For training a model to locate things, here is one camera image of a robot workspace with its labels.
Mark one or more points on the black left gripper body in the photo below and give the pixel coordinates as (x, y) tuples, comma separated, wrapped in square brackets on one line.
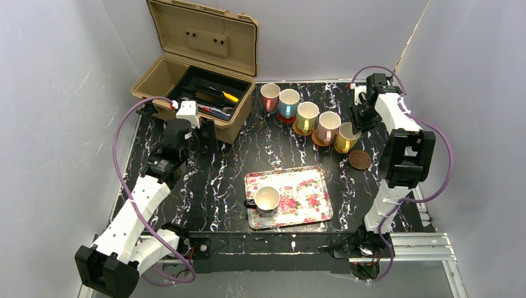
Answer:
[(207, 134)]

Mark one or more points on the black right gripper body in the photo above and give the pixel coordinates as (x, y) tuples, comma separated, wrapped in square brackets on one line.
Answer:
[(365, 117)]

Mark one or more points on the yellow mug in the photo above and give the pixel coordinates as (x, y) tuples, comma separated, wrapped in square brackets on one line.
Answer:
[(346, 138)]

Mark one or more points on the pink mug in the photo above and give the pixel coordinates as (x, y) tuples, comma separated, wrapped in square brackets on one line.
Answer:
[(269, 97), (327, 127)]

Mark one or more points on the dark walnut wooden coaster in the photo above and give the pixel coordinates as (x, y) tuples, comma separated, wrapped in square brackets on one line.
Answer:
[(360, 160)]

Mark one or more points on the light wood coaster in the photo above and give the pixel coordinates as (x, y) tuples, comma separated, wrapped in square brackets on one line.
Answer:
[(317, 141)]

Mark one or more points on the green mug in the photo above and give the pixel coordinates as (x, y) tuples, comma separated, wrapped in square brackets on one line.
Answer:
[(306, 116)]

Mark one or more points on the orange wood coaster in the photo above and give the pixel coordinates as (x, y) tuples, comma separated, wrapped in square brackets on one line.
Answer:
[(300, 132)]

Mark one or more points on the red coaster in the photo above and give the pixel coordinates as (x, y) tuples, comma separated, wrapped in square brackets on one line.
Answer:
[(286, 120)]

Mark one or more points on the light blue mug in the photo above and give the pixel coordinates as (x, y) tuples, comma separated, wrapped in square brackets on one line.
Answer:
[(289, 100)]

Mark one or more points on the tan plastic toolbox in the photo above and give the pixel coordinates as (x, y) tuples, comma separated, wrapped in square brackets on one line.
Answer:
[(205, 37)]

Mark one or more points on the black mug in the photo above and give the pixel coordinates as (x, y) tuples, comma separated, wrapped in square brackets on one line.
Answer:
[(266, 201)]

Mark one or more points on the floral rectangular tray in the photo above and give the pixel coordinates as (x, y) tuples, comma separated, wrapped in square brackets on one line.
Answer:
[(304, 197)]

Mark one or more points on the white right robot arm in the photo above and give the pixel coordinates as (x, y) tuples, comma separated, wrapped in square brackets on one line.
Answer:
[(404, 163)]

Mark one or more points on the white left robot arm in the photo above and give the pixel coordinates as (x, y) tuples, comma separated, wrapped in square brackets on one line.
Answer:
[(115, 261)]

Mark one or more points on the silver wrench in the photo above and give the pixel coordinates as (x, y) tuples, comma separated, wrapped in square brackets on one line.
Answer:
[(224, 110)]

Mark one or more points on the black tool tray insert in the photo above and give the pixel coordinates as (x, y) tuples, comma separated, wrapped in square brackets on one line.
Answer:
[(194, 86)]

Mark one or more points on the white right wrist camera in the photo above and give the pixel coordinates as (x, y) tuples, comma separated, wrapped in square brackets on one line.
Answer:
[(360, 95)]

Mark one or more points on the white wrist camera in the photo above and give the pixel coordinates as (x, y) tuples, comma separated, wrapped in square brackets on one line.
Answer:
[(360, 95), (187, 110)]

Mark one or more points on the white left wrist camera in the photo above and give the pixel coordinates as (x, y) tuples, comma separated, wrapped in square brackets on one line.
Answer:
[(187, 110)]

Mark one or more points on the yellow handled screwdriver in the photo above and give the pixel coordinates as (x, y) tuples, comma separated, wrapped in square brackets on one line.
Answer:
[(226, 95)]

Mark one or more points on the aluminium frame rail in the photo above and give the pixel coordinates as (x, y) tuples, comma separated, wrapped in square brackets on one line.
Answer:
[(404, 246)]

